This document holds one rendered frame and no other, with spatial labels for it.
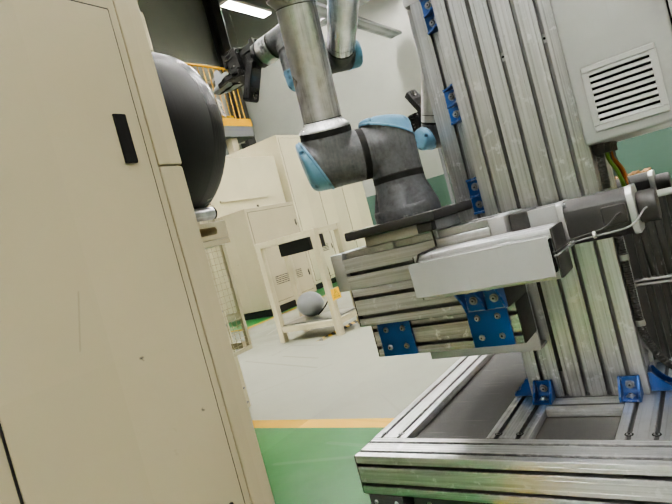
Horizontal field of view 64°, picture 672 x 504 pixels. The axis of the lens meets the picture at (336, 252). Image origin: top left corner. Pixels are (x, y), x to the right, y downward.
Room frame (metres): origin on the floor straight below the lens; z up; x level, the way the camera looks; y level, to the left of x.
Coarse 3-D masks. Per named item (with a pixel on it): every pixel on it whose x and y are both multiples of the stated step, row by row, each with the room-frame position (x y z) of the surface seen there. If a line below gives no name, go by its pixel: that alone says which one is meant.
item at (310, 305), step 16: (336, 224) 4.11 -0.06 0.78; (272, 240) 4.10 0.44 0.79; (288, 240) 4.01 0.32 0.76; (304, 240) 4.02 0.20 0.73; (320, 240) 4.12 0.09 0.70; (336, 240) 4.14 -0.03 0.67; (288, 256) 4.43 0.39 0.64; (320, 256) 3.87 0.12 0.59; (288, 272) 4.45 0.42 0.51; (320, 272) 3.89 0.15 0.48; (272, 288) 4.20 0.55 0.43; (336, 288) 3.93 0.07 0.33; (272, 304) 4.20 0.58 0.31; (304, 304) 4.13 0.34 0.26; (320, 304) 4.13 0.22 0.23; (336, 304) 3.89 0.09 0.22; (304, 320) 4.15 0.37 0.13; (320, 320) 4.00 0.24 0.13; (336, 320) 3.87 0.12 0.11
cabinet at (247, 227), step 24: (240, 216) 6.14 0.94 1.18; (264, 216) 6.33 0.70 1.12; (288, 216) 6.68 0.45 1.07; (240, 240) 6.19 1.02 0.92; (264, 240) 6.24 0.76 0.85; (240, 264) 6.25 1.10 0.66; (240, 288) 6.31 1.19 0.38; (264, 288) 6.10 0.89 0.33; (288, 288) 6.39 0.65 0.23; (312, 288) 6.75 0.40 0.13; (264, 312) 6.17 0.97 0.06
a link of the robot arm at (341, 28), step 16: (336, 0) 1.25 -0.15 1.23; (352, 0) 1.25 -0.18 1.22; (336, 16) 1.30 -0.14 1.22; (352, 16) 1.30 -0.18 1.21; (336, 32) 1.35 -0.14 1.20; (352, 32) 1.36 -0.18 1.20; (336, 48) 1.41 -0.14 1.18; (352, 48) 1.43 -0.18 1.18; (336, 64) 1.48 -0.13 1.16; (352, 64) 1.49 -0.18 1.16
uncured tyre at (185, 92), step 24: (168, 72) 1.67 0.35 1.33; (192, 72) 1.77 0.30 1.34; (168, 96) 1.61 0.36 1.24; (192, 96) 1.69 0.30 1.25; (192, 120) 1.66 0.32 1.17; (216, 120) 1.75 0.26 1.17; (192, 144) 1.66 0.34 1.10; (216, 144) 1.75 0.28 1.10; (192, 168) 1.68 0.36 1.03; (216, 168) 1.77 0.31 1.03
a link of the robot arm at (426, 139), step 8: (424, 80) 1.69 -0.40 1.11; (424, 88) 1.70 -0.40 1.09; (424, 96) 1.71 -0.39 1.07; (424, 104) 1.72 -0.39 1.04; (424, 112) 1.73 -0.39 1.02; (432, 112) 1.71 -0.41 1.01; (424, 120) 1.73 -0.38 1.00; (432, 120) 1.72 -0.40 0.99; (424, 128) 1.73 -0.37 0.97; (432, 128) 1.73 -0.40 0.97; (416, 136) 1.76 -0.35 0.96; (424, 136) 1.72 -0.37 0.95; (432, 136) 1.72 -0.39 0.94; (424, 144) 1.73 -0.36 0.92; (432, 144) 1.74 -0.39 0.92; (440, 144) 1.76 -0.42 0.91
